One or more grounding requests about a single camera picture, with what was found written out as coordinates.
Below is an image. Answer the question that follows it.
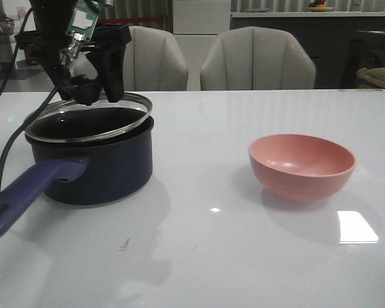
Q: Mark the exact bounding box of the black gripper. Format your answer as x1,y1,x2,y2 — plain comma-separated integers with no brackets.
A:
15,1,131,103

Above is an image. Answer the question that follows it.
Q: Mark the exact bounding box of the glass lid with blue knob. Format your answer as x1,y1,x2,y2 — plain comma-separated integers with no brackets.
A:
24,74,153,144

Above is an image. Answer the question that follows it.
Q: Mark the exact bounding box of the pink bowl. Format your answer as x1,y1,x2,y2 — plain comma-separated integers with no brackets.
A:
248,133,357,201

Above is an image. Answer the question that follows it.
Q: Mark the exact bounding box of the green circuit board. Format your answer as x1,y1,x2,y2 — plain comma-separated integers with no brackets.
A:
65,0,103,41

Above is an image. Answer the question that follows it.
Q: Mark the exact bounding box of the left grey upholstered chair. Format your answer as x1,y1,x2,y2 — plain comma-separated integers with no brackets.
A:
73,25,189,92

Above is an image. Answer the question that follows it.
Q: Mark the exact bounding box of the grey upholstered chair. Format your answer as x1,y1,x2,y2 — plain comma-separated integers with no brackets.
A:
200,26,316,90
73,25,189,92

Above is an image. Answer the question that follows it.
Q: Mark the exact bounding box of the red barrier belt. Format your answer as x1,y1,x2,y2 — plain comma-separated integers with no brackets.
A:
98,15,165,24

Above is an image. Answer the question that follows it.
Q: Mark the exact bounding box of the dark blue saucepan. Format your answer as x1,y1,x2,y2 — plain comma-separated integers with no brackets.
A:
0,117,154,237

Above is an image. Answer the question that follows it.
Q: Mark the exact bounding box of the white cabinet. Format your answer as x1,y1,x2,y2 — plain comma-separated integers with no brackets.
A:
172,1,231,91

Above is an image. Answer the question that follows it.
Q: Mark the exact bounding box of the right grey upholstered chair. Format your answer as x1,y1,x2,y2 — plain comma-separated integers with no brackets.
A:
200,26,316,90

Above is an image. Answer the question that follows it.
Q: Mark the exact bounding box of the fruit plate on counter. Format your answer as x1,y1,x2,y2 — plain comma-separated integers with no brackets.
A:
306,0,334,12

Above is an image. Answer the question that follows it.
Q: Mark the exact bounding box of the dark counter sideboard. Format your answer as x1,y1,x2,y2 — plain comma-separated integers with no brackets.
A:
230,12,385,89

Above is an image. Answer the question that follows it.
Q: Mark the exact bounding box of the dark side table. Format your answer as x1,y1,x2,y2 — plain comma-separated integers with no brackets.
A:
339,30,385,89

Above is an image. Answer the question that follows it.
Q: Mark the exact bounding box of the beige sofa cushion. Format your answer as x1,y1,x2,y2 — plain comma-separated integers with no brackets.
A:
356,67,385,89

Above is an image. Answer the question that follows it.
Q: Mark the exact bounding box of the black cable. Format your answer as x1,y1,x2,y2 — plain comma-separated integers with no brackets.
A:
0,8,64,196

